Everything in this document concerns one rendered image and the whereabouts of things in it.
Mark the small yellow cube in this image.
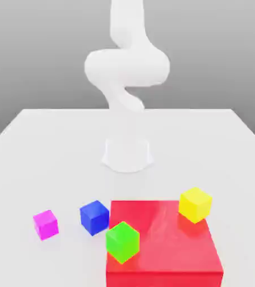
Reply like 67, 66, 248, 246
178, 187, 213, 224

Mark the small magenta cube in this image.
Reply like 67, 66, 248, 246
33, 209, 59, 241

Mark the large red box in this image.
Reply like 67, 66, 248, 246
105, 200, 224, 287

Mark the small green cube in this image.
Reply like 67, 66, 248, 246
105, 221, 141, 265

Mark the small blue cube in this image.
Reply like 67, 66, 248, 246
79, 200, 110, 237

